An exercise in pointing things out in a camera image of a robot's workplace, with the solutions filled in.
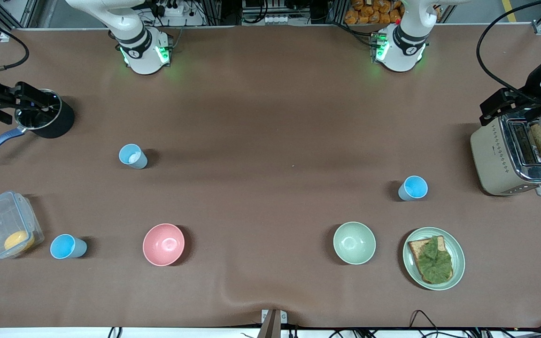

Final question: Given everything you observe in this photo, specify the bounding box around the pale green plate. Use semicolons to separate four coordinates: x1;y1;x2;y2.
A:
402;227;465;291

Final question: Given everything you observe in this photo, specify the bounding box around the yellow orange food piece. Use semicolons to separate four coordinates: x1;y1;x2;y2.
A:
4;230;35;252

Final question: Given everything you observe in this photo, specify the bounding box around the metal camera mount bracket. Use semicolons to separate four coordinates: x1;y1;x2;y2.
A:
260;309;288;338

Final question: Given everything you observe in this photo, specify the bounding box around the bread slice under lettuce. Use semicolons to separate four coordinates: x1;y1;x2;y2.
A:
408;236;454;285

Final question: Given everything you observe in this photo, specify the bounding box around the pale green bowl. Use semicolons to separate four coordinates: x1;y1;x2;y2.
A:
333;222;377;265

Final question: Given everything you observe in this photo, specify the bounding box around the pink bowl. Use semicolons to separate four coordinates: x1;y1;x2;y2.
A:
142;223;185;267

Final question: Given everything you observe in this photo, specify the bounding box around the bag of bread buns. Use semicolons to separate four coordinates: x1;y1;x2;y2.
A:
344;0;402;25

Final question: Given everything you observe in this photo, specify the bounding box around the black saucepan with blue handle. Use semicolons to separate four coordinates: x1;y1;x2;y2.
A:
0;88;75;161

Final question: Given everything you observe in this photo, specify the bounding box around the green lettuce leaf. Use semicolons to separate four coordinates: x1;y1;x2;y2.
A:
416;236;453;284

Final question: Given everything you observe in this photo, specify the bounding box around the light blue plastic cup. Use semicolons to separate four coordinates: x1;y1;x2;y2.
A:
119;144;148;169
398;176;428;202
50;234;88;260

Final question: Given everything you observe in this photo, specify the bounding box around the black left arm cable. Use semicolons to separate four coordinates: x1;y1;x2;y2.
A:
476;0;541;103

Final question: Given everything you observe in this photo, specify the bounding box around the black cable loop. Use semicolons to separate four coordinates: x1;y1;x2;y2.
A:
409;309;441;338

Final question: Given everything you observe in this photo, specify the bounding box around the beige chrome toaster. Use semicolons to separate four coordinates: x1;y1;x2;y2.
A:
470;109;541;197

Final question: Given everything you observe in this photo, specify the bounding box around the glass lid with blue knob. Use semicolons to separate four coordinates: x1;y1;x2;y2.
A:
15;89;62;130

